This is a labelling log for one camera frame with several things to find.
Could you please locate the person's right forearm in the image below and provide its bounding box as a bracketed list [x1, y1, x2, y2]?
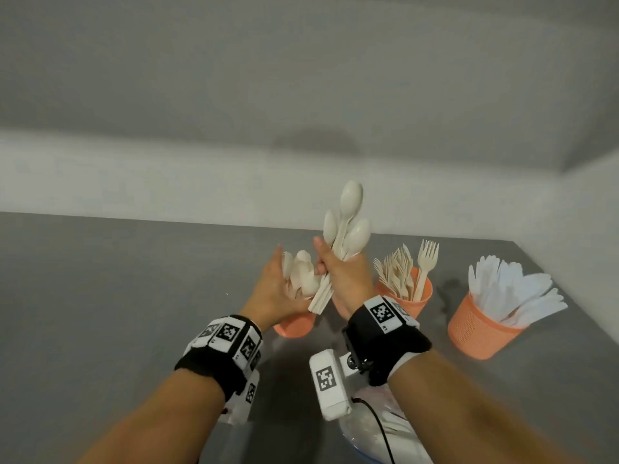
[387, 350, 583, 464]

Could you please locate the beige plastic spoon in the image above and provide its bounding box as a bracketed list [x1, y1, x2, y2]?
[314, 180, 364, 312]
[309, 209, 339, 310]
[317, 217, 372, 315]

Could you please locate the bunch of beige forks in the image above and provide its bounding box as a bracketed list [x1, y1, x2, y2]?
[372, 239, 440, 302]

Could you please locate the person's left forearm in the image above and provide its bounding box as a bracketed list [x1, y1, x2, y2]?
[77, 369, 226, 464]

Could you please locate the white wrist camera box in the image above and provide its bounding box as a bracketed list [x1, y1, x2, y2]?
[309, 349, 354, 422]
[219, 371, 261, 427]

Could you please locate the person's right hand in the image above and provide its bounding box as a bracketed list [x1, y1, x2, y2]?
[313, 237, 377, 321]

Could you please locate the bunch of beige spoons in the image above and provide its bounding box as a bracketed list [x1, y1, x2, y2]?
[282, 250, 322, 300]

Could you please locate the person's left hand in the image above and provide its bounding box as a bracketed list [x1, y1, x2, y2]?
[240, 244, 314, 330]

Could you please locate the bunch of white knives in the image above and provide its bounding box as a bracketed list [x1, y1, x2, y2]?
[467, 255, 569, 330]

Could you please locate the black marker wristband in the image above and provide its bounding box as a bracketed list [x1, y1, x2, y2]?
[174, 314, 264, 402]
[342, 295, 433, 387]

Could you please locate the black cable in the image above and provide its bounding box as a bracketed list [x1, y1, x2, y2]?
[353, 397, 393, 464]

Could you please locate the clear plastic bag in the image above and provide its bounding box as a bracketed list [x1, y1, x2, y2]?
[338, 385, 434, 464]

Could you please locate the orange plastic cup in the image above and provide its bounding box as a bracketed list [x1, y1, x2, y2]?
[447, 291, 528, 361]
[375, 266, 433, 320]
[273, 311, 316, 339]

